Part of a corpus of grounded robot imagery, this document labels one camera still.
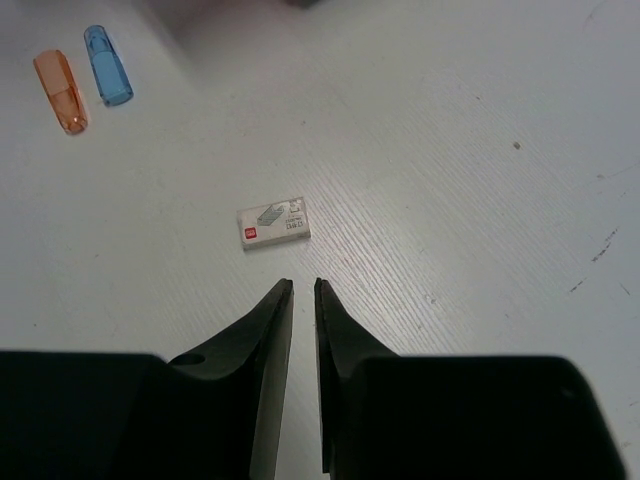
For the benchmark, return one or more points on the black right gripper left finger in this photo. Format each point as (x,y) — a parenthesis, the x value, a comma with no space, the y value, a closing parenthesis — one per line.
(213,412)

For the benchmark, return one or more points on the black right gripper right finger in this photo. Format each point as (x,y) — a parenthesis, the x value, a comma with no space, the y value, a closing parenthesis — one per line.
(388,416)

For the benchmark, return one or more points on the white staples box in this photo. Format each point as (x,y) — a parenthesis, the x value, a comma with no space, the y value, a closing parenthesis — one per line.
(273,224)

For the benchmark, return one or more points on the blue correction tape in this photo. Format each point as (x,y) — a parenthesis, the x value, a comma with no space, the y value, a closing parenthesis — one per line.
(110,76)

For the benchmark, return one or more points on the orange correction tape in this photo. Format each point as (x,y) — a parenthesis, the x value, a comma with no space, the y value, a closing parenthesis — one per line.
(57,80)

